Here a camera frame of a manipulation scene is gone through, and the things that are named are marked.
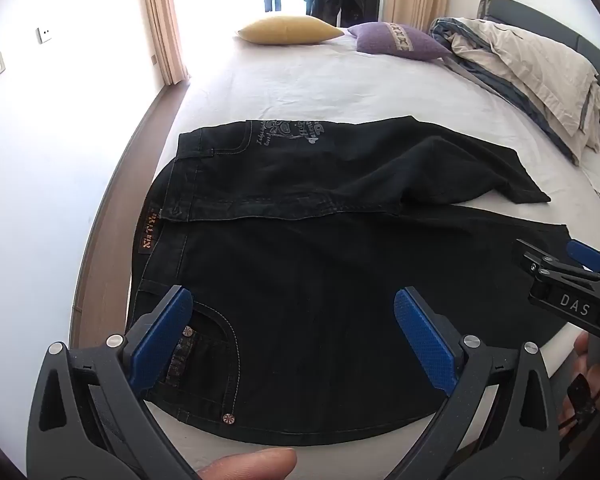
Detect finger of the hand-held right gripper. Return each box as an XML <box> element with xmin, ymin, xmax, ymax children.
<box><xmin>514</xmin><ymin>238</ymin><xmax>600</xmax><ymax>332</ymax></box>
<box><xmin>566</xmin><ymin>239</ymin><xmax>600</xmax><ymax>277</ymax></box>

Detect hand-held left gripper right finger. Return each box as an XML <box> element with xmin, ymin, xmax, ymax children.
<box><xmin>385</xmin><ymin>286</ymin><xmax>573</xmax><ymax>480</ymax></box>

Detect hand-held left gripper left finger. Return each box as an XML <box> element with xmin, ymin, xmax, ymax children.
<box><xmin>26</xmin><ymin>285</ymin><xmax>196</xmax><ymax>480</ymax></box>

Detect black denim pants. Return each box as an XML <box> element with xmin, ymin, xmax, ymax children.
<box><xmin>125</xmin><ymin>116</ymin><xmax>573</xmax><ymax>416</ymax></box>

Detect person's right hand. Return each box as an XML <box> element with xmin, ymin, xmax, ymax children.
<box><xmin>557</xmin><ymin>331</ymin><xmax>600</xmax><ymax>441</ymax></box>

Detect person's left hand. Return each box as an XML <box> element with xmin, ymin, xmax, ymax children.
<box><xmin>195</xmin><ymin>449</ymin><xmax>298</xmax><ymax>480</ymax></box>

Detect folded beige grey quilt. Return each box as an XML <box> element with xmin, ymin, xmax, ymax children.
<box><xmin>430</xmin><ymin>16</ymin><xmax>600</xmax><ymax>166</ymax></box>

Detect grey headboard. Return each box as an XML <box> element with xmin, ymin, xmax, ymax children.
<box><xmin>480</xmin><ymin>0</ymin><xmax>600</xmax><ymax>126</ymax></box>

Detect bed with white sheet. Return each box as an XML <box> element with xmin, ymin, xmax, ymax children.
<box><xmin>72</xmin><ymin>25</ymin><xmax>600</xmax><ymax>480</ymax></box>

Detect purple pillow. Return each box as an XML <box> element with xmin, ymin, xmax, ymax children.
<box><xmin>347</xmin><ymin>21</ymin><xmax>453</xmax><ymax>63</ymax></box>

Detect yellow pillow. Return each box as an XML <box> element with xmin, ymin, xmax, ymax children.
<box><xmin>237</xmin><ymin>15</ymin><xmax>345</xmax><ymax>45</ymax></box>

